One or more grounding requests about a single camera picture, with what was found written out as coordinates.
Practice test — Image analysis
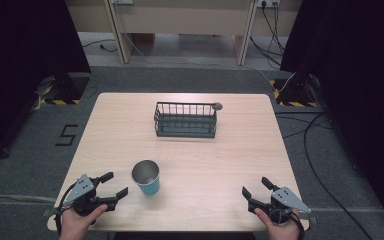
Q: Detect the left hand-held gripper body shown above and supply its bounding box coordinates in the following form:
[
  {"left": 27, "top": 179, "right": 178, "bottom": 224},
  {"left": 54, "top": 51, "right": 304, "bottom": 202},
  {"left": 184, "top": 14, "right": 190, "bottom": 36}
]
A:
[{"left": 61, "top": 173, "right": 118, "bottom": 217}]

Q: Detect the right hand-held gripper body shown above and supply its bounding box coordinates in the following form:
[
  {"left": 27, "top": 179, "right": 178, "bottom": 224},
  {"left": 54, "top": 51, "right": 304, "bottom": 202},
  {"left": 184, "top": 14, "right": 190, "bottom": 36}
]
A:
[{"left": 255, "top": 186, "right": 312, "bottom": 225}]

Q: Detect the blue metal cup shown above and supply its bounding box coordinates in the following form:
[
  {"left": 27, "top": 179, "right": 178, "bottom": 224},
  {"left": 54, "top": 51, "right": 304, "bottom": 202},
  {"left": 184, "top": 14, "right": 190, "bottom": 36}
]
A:
[{"left": 131, "top": 159, "right": 161, "bottom": 197}]

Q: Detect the black wire basket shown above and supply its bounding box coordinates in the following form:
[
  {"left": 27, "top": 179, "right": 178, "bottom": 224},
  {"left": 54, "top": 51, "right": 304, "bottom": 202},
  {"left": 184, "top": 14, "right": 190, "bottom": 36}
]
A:
[{"left": 153, "top": 101, "right": 219, "bottom": 140}]

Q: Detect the person's right hand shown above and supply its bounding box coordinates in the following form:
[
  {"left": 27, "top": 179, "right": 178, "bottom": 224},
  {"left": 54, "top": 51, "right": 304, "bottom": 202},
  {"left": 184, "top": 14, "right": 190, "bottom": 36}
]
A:
[{"left": 253, "top": 207, "right": 303, "bottom": 240}]

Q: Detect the person's left hand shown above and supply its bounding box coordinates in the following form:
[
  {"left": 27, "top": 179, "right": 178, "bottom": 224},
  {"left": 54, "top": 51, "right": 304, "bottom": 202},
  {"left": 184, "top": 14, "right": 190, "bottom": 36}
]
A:
[{"left": 59, "top": 204, "right": 109, "bottom": 240}]

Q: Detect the stand base with striped tape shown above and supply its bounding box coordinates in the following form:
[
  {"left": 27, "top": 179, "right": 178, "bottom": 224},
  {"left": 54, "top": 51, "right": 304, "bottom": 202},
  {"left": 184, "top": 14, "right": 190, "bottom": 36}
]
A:
[
  {"left": 269, "top": 74, "right": 322, "bottom": 109},
  {"left": 34, "top": 72, "right": 92, "bottom": 106}
]

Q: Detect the black curtain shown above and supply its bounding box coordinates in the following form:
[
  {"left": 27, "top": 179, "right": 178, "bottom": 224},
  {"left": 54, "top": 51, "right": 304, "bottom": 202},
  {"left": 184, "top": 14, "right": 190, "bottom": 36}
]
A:
[
  {"left": 279, "top": 0, "right": 384, "bottom": 232},
  {"left": 0, "top": 0, "right": 92, "bottom": 169}
]

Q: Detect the beige wooden desk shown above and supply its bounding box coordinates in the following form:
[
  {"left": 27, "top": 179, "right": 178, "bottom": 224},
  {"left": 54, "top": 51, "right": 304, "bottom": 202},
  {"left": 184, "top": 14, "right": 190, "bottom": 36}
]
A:
[{"left": 64, "top": 0, "right": 304, "bottom": 66}]

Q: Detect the left hand-held gripper cable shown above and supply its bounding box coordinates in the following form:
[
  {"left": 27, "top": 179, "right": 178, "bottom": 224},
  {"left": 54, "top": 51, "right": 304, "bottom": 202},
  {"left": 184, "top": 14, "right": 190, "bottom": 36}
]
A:
[{"left": 53, "top": 181, "right": 80, "bottom": 236}]

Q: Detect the hand-held gripper cable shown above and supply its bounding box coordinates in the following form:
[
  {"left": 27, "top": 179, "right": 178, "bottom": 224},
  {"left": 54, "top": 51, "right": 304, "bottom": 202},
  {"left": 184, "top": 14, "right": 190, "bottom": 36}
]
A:
[
  {"left": 53, "top": 181, "right": 80, "bottom": 236},
  {"left": 268, "top": 205, "right": 307, "bottom": 240}
]

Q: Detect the right hand-held gripper cable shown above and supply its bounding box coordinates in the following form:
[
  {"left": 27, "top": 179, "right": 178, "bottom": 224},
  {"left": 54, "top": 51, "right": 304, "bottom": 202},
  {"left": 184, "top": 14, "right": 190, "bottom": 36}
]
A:
[{"left": 268, "top": 205, "right": 307, "bottom": 240}]

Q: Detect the long black floor cable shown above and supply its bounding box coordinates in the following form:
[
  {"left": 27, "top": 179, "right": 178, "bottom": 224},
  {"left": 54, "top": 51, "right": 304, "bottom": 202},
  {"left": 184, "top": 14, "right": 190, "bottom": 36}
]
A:
[{"left": 302, "top": 111, "right": 375, "bottom": 240}]

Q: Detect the short black floor cable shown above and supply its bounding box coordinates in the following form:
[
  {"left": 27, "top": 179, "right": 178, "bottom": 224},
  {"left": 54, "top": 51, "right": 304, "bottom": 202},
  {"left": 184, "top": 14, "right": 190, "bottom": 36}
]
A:
[{"left": 81, "top": 38, "right": 119, "bottom": 54}]

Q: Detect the bundle of black socket cables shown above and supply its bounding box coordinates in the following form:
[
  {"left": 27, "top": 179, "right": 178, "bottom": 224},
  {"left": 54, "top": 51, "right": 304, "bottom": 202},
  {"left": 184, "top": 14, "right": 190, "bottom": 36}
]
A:
[{"left": 249, "top": 2, "right": 287, "bottom": 68}]

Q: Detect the white wall socket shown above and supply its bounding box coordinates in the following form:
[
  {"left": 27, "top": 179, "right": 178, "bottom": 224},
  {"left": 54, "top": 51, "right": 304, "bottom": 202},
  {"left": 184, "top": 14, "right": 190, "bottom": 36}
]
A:
[{"left": 256, "top": 0, "right": 281, "bottom": 9}]

